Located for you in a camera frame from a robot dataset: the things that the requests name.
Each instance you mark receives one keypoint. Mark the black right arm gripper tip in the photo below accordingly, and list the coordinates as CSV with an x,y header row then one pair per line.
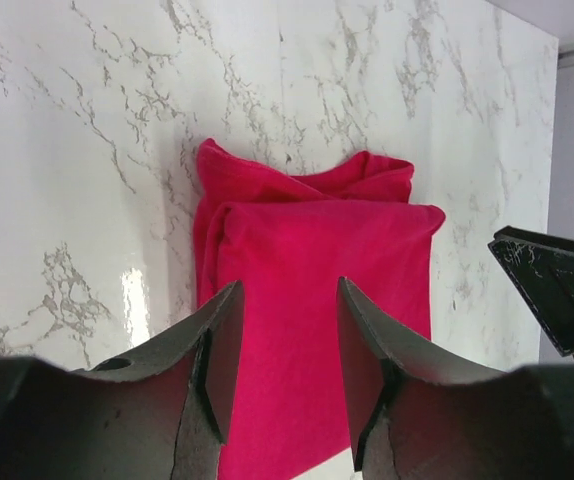
x,y
541,267

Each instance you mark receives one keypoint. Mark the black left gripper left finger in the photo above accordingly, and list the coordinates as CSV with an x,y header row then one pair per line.
x,y
161,410

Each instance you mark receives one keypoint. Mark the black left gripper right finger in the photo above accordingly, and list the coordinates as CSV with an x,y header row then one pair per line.
x,y
418,411

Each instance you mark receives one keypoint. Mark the magenta t shirt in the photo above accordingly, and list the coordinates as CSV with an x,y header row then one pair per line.
x,y
289,239

